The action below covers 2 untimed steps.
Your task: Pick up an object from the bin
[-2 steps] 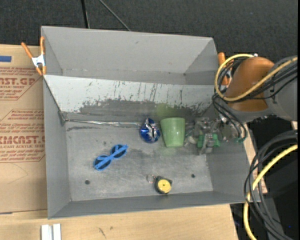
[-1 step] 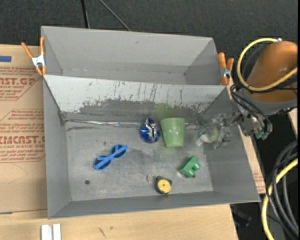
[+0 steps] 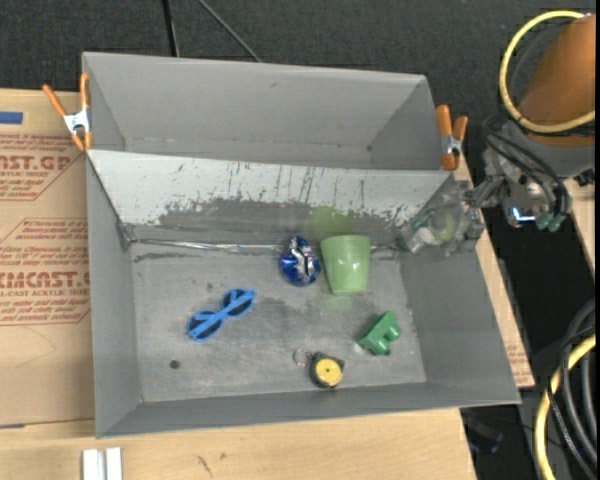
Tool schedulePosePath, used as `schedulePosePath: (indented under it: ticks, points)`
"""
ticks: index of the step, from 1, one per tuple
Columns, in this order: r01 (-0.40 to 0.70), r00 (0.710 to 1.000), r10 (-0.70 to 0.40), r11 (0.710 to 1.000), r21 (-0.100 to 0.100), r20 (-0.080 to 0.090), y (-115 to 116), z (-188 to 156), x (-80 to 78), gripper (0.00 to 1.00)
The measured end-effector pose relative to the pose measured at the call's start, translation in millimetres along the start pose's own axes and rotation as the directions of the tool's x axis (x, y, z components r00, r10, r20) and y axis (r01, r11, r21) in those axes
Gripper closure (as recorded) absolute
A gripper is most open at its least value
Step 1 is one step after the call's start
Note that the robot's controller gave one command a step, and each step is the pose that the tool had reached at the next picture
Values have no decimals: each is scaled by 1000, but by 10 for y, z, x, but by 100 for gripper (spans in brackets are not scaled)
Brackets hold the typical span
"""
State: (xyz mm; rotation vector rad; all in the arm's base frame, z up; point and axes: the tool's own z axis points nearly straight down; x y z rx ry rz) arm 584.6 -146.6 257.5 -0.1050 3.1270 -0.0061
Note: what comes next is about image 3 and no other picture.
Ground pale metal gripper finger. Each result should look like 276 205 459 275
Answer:
461 176 506 210

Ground clear glass jar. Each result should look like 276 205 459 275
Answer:
398 180 484 258

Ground light green cup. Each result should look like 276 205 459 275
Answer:
319 234 372 297

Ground dark green toy block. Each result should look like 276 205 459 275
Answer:
356 310 403 357

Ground blue and silver crumpled packet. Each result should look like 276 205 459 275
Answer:
278 235 323 288

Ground yellow and black tape measure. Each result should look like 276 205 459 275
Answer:
293 348 345 390

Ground grey metal bin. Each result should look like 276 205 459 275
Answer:
81 51 522 439

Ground blue sunglasses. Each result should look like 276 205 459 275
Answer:
186 288 257 343

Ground brown cardboard board red print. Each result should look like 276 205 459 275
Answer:
0 86 536 432

